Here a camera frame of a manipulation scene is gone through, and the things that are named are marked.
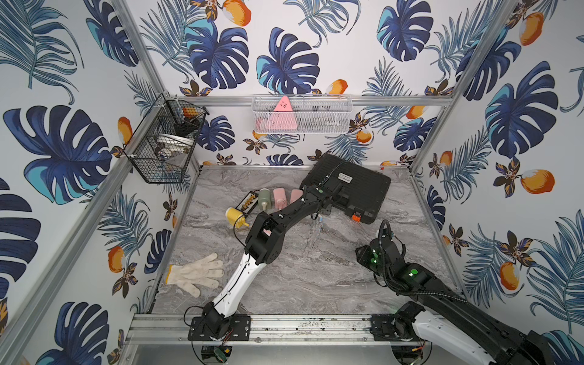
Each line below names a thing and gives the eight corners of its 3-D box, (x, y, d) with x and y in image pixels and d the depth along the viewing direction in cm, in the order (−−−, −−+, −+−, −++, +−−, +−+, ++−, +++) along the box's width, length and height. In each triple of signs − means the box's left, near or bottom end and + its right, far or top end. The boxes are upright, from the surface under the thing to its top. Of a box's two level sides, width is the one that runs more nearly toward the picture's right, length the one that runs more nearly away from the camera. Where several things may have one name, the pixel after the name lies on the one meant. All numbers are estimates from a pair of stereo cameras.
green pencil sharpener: (259, 211, 106) (257, 203, 100) (260, 196, 111) (259, 188, 106) (271, 211, 106) (270, 203, 100) (272, 196, 111) (271, 188, 106)
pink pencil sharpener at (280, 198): (275, 210, 106) (275, 202, 101) (273, 197, 111) (272, 188, 105) (287, 208, 106) (286, 200, 101) (284, 195, 111) (283, 186, 106)
